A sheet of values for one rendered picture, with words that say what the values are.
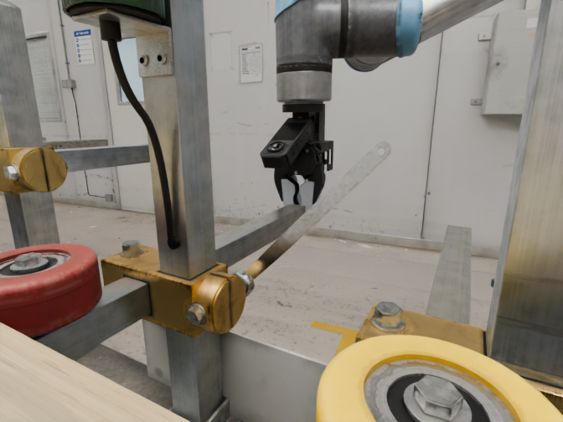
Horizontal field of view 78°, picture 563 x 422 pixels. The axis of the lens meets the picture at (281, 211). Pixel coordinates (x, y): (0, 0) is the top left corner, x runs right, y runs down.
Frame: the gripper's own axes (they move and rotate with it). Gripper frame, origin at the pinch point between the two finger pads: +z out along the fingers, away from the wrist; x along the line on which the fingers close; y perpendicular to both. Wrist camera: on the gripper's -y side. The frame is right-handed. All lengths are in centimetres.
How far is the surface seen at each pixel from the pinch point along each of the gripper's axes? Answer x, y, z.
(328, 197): -14.9, -24.5, -11.4
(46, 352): -10.2, -46.0, -8.7
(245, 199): 163, 217, 62
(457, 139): -15, 236, 2
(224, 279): -8.4, -31.6, -5.3
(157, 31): -5.3, -33.1, -24.1
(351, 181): -16.6, -23.9, -12.9
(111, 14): -5.9, -37.2, -24.3
